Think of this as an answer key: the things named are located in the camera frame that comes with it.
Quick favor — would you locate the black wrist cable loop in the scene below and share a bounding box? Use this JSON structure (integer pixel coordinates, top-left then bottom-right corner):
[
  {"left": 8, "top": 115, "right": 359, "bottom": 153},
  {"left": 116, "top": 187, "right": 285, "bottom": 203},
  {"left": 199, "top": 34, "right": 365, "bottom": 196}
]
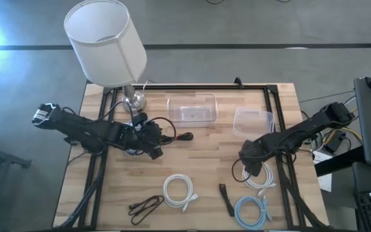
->
[
  {"left": 231, "top": 157, "right": 248, "bottom": 184},
  {"left": 146, "top": 116, "right": 178, "bottom": 146}
]

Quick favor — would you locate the white paper sheet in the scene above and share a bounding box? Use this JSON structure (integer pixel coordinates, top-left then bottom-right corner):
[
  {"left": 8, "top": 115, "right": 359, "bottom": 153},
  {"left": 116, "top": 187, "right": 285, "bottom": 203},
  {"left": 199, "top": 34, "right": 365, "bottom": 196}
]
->
[{"left": 312, "top": 149, "right": 334, "bottom": 193}]

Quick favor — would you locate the black cable with red tie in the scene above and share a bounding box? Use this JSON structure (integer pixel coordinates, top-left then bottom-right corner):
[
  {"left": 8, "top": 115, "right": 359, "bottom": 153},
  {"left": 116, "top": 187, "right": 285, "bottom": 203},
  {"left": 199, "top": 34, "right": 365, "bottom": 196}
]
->
[{"left": 159, "top": 131, "right": 195, "bottom": 144}]

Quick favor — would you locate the clear plastic bin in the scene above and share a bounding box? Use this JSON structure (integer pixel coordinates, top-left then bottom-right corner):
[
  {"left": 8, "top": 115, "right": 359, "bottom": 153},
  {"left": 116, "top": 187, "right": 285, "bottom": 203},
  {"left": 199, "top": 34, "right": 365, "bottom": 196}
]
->
[{"left": 166, "top": 93, "right": 219, "bottom": 128}]

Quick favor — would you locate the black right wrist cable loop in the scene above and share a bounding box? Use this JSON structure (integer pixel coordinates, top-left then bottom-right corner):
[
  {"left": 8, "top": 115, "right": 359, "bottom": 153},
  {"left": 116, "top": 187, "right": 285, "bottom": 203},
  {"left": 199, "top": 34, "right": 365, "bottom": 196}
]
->
[{"left": 231, "top": 157, "right": 248, "bottom": 184}]

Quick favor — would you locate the black floor stand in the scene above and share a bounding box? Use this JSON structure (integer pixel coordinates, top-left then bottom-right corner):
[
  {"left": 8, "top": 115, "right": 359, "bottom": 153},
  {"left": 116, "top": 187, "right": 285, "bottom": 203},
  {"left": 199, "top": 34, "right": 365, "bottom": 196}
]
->
[{"left": 0, "top": 128, "right": 32, "bottom": 170}]

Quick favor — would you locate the light blue USB cable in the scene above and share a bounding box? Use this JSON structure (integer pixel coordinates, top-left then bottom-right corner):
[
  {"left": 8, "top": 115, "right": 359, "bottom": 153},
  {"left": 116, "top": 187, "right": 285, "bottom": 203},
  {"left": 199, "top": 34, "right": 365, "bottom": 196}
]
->
[
  {"left": 234, "top": 195, "right": 273, "bottom": 231},
  {"left": 124, "top": 146, "right": 146, "bottom": 157}
]

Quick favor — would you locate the black power box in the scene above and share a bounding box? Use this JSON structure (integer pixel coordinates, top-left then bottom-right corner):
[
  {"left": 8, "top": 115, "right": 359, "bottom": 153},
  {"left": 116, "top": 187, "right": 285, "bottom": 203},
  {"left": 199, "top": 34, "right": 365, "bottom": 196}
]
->
[{"left": 321, "top": 130, "right": 348, "bottom": 155}]

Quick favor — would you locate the white USB cable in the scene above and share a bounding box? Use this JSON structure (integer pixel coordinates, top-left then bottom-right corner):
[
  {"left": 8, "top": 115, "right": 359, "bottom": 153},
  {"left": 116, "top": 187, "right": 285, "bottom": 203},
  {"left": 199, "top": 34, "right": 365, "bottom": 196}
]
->
[
  {"left": 162, "top": 173, "right": 200, "bottom": 213},
  {"left": 241, "top": 160, "right": 277, "bottom": 198}
]

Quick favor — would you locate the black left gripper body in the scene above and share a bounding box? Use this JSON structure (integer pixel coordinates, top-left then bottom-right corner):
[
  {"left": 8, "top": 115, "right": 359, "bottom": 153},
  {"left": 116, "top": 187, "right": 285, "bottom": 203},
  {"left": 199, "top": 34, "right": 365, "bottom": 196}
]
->
[{"left": 128, "top": 112, "right": 164, "bottom": 151}]

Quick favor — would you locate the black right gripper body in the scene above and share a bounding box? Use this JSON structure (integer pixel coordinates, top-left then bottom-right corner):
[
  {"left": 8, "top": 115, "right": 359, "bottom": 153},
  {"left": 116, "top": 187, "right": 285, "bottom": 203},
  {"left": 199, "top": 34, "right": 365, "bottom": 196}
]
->
[{"left": 238, "top": 138, "right": 270, "bottom": 168}]

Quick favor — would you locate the black left wrist cable loop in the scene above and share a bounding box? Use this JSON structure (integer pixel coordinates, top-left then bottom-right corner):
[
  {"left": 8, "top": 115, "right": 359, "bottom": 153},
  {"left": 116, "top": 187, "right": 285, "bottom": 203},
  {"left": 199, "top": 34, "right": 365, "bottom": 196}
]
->
[{"left": 146, "top": 116, "right": 178, "bottom": 146}]

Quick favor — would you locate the black aluminium table frame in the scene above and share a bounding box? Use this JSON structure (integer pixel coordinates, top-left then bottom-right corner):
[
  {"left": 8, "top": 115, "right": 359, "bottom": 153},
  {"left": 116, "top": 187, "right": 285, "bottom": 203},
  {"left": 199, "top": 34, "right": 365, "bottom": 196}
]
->
[{"left": 56, "top": 84, "right": 327, "bottom": 231}]

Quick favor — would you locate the thin black cable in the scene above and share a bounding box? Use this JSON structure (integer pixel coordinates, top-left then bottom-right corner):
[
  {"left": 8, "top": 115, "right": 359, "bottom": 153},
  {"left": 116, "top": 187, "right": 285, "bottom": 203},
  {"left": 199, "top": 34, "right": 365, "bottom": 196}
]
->
[{"left": 128, "top": 194, "right": 166, "bottom": 226}]

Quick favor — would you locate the white shade silver table lamp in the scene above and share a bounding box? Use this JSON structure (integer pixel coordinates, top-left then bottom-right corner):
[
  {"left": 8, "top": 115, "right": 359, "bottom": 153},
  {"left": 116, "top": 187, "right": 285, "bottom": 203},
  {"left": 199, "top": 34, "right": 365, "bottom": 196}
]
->
[{"left": 63, "top": 0, "right": 148, "bottom": 114}]

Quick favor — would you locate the black stand beam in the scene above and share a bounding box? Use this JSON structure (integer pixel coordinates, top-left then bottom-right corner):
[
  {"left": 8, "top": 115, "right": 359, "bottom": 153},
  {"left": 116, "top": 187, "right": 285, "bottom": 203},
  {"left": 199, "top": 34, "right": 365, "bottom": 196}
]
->
[{"left": 314, "top": 146, "right": 366, "bottom": 178}]

